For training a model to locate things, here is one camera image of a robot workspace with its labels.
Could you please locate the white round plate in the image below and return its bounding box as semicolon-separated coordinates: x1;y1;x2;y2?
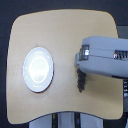
23;47;54;93

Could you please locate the black cable chain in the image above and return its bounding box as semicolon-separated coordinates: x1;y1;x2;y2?
122;78;128;101

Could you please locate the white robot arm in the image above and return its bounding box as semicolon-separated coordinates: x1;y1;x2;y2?
75;36;128;79

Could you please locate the dark purple grape bunch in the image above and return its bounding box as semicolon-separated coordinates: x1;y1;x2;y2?
77;69;87;93

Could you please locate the white table base frame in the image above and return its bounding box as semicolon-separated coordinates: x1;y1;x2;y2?
29;112;103;128

